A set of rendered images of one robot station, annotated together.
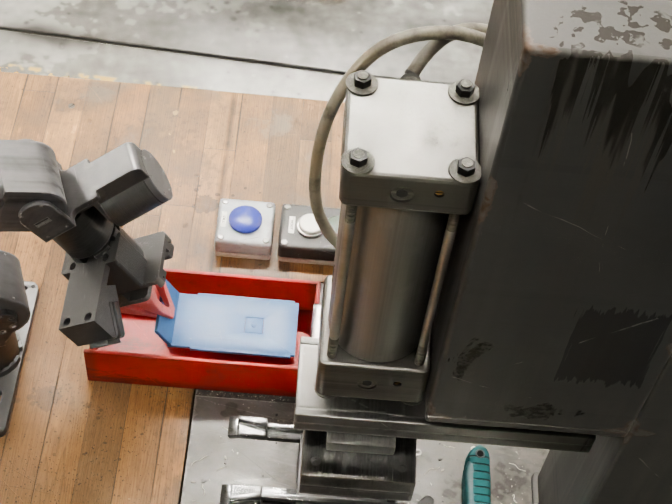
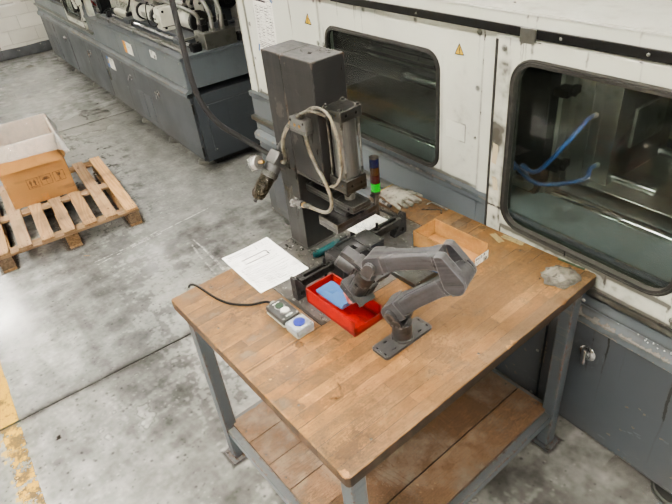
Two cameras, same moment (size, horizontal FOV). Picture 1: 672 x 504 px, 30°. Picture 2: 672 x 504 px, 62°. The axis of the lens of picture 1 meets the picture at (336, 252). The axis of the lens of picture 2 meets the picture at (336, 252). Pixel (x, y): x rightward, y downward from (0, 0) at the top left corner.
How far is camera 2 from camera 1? 204 cm
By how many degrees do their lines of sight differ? 79
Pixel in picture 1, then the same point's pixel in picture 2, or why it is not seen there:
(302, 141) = (248, 345)
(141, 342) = (359, 318)
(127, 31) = not seen: outside the picture
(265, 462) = not seen: hidden behind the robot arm
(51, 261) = (360, 355)
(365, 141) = (351, 106)
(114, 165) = (350, 252)
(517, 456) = (306, 253)
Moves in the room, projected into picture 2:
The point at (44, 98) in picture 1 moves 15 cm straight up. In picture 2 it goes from (304, 414) to (296, 376)
